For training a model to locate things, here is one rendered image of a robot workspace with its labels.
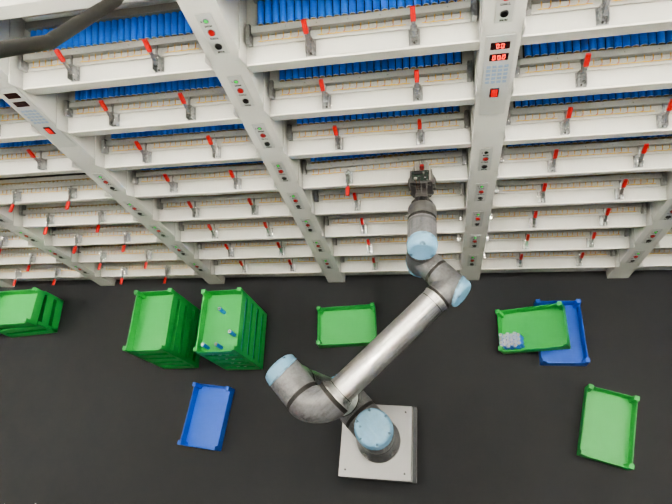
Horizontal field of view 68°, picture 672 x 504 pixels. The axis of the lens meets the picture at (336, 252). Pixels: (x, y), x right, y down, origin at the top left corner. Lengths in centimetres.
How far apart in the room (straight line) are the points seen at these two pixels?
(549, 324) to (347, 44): 166
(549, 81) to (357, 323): 156
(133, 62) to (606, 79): 130
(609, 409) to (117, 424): 239
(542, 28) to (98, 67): 120
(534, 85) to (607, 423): 158
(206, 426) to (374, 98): 185
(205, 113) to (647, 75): 125
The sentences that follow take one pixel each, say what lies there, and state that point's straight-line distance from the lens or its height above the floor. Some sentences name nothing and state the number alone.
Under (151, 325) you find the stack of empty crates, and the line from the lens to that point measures 263.
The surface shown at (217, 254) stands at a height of 35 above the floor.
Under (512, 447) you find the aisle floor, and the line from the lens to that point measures 249.
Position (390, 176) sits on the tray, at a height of 95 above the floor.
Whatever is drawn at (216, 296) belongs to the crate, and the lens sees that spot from 252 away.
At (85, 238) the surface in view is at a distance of 276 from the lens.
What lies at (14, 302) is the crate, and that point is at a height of 16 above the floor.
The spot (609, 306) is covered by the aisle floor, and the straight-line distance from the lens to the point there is 273.
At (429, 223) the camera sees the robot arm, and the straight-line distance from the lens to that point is 153.
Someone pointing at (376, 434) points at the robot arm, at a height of 43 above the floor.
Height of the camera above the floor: 247
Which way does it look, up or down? 62 degrees down
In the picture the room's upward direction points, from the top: 24 degrees counter-clockwise
